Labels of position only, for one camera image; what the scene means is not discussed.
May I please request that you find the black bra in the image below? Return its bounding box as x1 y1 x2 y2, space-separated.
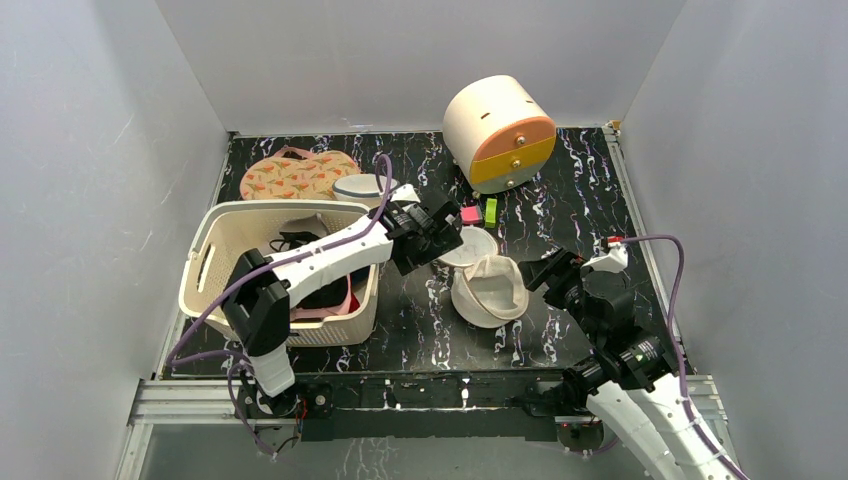
268 228 352 313

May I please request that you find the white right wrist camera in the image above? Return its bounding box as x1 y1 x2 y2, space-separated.
582 236 629 274

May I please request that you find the blue-trimmed white mesh laundry bag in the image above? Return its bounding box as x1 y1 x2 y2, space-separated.
332 174 399 209

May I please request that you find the cream plastic laundry basket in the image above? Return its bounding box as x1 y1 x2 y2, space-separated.
178 200 379 347

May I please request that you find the pink block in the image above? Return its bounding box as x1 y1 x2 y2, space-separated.
460 205 484 226

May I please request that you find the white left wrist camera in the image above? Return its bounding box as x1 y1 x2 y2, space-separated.
389 184 421 205

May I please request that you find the pink cloth in basket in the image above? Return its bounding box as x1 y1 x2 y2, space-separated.
291 274 360 322

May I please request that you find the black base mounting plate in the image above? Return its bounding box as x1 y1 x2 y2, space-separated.
233 369 610 450

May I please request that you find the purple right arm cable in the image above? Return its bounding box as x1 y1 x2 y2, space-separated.
619 233 753 480

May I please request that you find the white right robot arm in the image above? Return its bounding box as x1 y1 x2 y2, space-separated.
518 237 745 479

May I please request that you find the beige-trimmed white mesh laundry bag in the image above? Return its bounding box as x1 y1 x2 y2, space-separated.
437 226 529 329

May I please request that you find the cream round drawer cabinet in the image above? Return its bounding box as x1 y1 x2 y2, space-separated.
442 75 557 195

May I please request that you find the green block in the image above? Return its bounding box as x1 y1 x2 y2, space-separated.
484 198 498 228

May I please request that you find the aluminium table edge rail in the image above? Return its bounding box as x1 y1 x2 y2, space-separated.
115 380 305 479

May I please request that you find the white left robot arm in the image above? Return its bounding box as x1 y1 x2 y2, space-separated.
218 197 462 416

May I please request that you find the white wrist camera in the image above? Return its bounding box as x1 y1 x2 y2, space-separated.
582 236 629 274
389 184 421 205

